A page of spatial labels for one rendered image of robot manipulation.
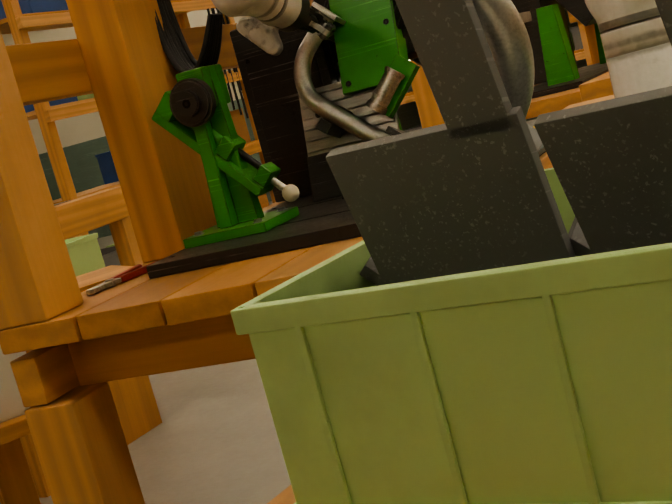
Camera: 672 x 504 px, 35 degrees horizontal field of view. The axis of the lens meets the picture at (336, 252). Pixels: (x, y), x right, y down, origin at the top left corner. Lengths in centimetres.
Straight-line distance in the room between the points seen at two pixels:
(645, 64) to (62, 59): 97
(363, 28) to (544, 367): 133
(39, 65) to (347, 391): 117
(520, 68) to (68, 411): 98
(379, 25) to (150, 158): 45
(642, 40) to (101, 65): 95
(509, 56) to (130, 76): 116
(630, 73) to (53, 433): 91
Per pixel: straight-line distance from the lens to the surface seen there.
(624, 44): 126
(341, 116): 185
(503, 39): 73
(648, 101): 67
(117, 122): 185
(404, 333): 66
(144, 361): 155
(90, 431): 157
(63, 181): 691
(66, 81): 182
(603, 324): 62
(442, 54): 71
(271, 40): 176
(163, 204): 183
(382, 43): 188
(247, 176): 170
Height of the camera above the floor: 108
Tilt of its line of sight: 8 degrees down
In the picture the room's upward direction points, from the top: 15 degrees counter-clockwise
